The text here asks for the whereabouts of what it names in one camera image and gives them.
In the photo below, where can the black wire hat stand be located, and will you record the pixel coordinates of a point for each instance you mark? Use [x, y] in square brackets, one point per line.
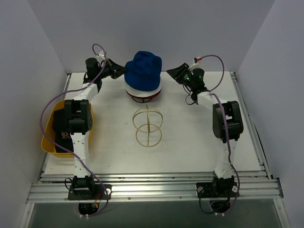
[142, 100]

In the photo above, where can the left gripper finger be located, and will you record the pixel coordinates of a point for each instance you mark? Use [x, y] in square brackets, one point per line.
[117, 72]
[113, 66]

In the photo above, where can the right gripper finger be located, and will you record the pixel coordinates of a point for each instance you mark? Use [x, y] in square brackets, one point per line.
[184, 66]
[176, 74]

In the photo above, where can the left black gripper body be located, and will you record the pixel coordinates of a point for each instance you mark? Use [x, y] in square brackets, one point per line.
[113, 70]

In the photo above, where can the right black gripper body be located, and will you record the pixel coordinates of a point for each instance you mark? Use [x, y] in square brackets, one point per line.
[181, 74]

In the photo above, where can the aluminium front rail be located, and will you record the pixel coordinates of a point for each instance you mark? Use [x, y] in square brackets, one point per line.
[156, 187]

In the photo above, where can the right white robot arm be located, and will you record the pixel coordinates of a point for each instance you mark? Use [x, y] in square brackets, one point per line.
[227, 124]

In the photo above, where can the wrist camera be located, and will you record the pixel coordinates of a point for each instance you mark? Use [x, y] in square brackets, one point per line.
[196, 63]
[102, 55]

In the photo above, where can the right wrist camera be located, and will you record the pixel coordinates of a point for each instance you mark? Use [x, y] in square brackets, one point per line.
[196, 63]

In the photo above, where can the blue bucket hat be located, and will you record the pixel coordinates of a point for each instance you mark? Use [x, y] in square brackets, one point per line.
[144, 71]

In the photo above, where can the aluminium right side rail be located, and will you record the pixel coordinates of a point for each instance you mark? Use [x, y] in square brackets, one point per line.
[251, 128]

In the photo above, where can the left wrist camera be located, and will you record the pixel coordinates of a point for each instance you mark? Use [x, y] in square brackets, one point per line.
[102, 55]

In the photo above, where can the yellow plastic bin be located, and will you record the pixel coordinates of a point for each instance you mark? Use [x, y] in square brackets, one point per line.
[47, 137]

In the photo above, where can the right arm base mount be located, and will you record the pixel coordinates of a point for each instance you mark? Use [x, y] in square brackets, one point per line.
[220, 201]

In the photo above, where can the white bucket hat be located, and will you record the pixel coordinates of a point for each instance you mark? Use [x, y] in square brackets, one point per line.
[127, 87]

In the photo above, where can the gold wire hat stand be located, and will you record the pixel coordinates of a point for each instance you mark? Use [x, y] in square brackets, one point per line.
[148, 127]

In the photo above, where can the red bucket hat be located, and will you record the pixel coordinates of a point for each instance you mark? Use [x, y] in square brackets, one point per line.
[139, 93]

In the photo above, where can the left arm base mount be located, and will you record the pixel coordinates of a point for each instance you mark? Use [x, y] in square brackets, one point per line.
[86, 189]

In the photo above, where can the aluminium rail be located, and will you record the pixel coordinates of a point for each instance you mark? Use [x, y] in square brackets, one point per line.
[156, 187]
[251, 128]

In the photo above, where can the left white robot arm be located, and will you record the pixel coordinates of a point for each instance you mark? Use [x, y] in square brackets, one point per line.
[90, 88]

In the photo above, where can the black embroidered cap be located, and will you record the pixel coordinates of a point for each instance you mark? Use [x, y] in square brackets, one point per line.
[62, 134]

